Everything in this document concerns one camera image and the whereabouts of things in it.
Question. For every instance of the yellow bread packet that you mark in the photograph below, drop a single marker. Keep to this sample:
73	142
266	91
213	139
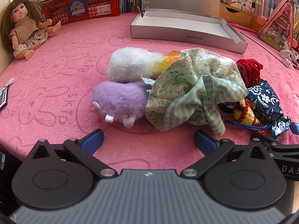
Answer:
169	59

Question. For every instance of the thin metal rod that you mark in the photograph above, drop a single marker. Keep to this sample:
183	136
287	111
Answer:
264	48

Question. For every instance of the red plastic crate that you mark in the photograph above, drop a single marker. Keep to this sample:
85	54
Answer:
93	4

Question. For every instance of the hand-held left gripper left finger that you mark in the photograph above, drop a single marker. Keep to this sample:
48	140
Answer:
93	140

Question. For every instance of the red crochet doll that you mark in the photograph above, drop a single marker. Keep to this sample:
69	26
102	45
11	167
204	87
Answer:
248	70

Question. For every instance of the pink rabbit print towel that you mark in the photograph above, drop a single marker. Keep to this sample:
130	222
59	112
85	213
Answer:
70	74

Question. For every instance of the pink triangular pencil case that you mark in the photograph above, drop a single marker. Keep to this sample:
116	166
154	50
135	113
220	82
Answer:
278	25

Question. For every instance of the brown haired baby doll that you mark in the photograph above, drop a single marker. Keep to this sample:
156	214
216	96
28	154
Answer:
23	28

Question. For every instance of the black round disc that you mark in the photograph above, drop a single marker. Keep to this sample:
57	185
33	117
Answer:
226	109

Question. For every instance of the black flat device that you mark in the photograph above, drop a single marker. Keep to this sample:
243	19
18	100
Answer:
3	98

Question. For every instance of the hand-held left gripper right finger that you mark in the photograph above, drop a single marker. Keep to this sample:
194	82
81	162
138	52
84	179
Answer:
205	142

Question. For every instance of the white paper origami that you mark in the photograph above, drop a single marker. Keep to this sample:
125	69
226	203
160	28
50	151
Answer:
287	52

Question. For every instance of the purple plush toy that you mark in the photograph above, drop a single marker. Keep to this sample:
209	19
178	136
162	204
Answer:
119	98

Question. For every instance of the wooden drawer unit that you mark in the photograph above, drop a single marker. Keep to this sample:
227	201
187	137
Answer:
236	16

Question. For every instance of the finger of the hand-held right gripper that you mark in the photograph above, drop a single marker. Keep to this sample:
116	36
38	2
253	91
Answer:
268	140
287	151

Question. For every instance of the white paper scrap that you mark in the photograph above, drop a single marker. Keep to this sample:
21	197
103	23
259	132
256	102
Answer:
9	81

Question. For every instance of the silver cardboard box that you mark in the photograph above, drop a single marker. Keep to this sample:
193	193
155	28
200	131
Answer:
186	35

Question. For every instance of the white plush toy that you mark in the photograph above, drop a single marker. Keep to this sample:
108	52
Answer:
130	63

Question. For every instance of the green floral cloth pouch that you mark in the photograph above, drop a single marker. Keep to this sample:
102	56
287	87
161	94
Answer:
182	86

